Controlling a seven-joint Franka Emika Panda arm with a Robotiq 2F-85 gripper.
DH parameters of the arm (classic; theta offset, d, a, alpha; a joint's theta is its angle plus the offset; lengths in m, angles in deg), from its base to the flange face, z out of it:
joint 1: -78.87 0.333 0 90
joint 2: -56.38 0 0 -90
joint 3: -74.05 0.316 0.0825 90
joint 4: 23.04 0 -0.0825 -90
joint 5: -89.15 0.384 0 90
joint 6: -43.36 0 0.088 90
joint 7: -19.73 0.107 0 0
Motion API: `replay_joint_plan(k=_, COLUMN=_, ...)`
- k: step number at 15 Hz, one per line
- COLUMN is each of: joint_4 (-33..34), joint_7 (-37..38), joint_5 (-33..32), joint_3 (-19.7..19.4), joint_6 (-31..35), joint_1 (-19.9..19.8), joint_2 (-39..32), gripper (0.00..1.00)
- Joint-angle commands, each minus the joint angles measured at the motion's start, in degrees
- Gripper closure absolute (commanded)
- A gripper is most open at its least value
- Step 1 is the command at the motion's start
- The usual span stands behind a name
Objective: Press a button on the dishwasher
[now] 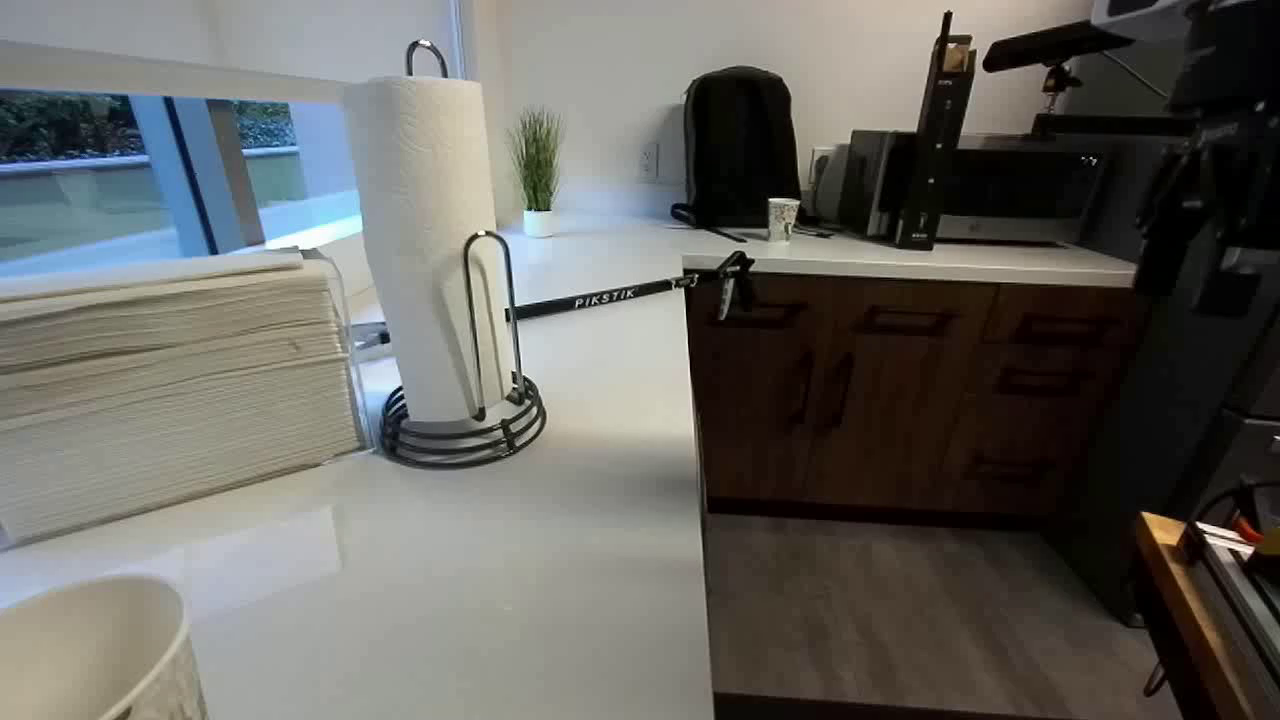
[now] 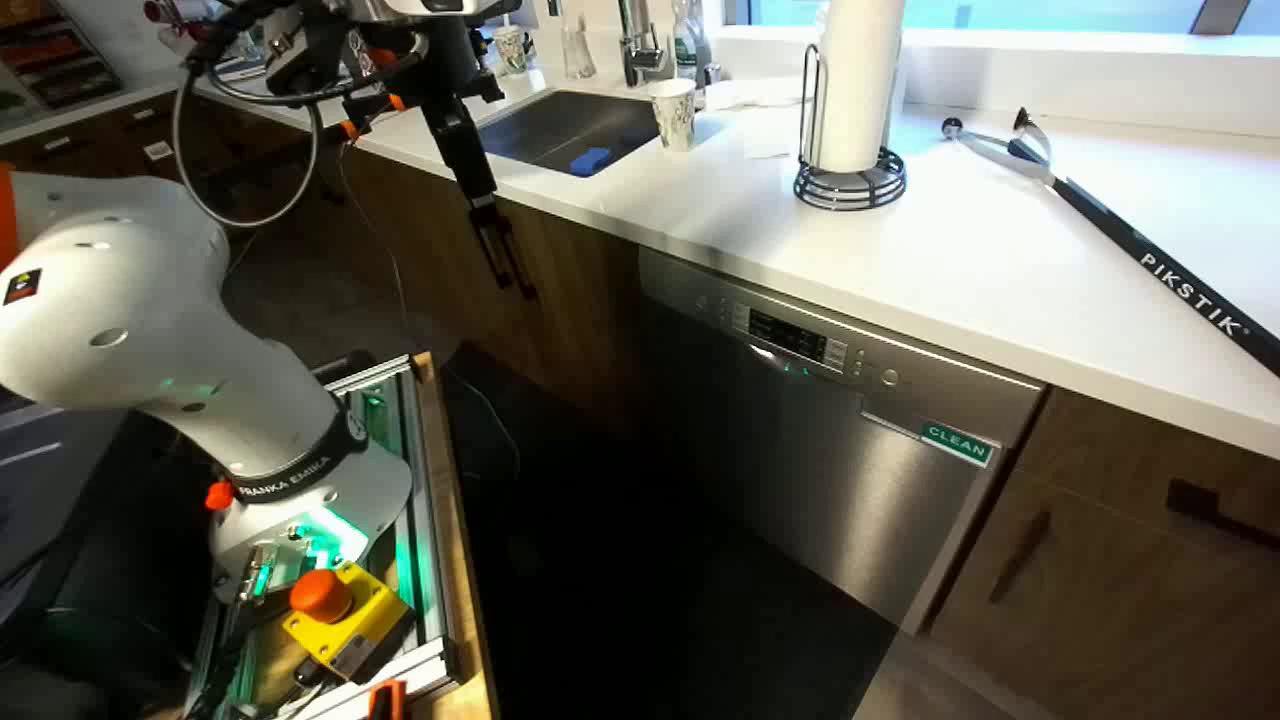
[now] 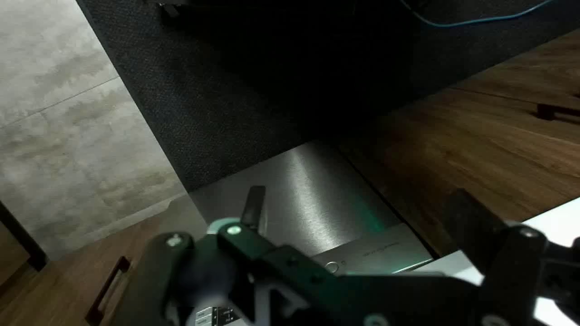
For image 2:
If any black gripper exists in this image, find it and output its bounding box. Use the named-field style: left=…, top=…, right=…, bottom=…
left=395, top=25, right=502, bottom=204

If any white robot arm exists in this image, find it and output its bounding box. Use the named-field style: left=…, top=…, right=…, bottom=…
left=0, top=0, right=521, bottom=556

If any wooden cabinet left of dishwasher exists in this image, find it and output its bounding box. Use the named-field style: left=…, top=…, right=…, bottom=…
left=332, top=149, right=643, bottom=438

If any wooden cabinet of dishwasher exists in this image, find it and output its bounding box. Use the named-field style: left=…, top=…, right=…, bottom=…
left=332, top=149, right=643, bottom=438
left=927, top=392, right=1280, bottom=720

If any stainless steel dishwasher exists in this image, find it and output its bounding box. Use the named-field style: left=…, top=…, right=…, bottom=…
left=636, top=254, right=1043, bottom=633

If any clean dirty dishwasher magnet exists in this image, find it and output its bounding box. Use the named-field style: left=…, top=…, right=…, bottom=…
left=921, top=423, right=1000, bottom=468

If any wooden cabinet right of dishwasher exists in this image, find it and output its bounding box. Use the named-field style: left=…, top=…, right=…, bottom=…
left=927, top=392, right=1280, bottom=720

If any black kitchen sink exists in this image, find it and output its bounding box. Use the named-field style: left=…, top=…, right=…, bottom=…
left=479, top=91, right=659, bottom=177

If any chrome kitchen faucet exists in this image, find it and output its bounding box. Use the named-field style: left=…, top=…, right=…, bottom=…
left=616, top=0, right=672, bottom=88

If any white cup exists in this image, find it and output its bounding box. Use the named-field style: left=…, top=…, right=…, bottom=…
left=647, top=82, right=701, bottom=151

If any white paper towel roll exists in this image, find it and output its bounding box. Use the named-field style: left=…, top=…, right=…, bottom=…
left=816, top=0, right=906, bottom=172

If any yellow emergency stop box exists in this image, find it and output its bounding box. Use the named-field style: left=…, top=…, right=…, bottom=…
left=284, top=564, right=410, bottom=684

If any black reacher grabber stick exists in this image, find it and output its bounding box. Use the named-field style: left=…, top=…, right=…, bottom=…
left=942, top=113, right=1280, bottom=377

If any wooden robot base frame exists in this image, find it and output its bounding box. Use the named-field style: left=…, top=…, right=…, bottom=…
left=186, top=351, right=495, bottom=720

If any black cabinet door handle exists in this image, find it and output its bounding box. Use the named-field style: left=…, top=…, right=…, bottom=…
left=990, top=509, right=1051, bottom=604

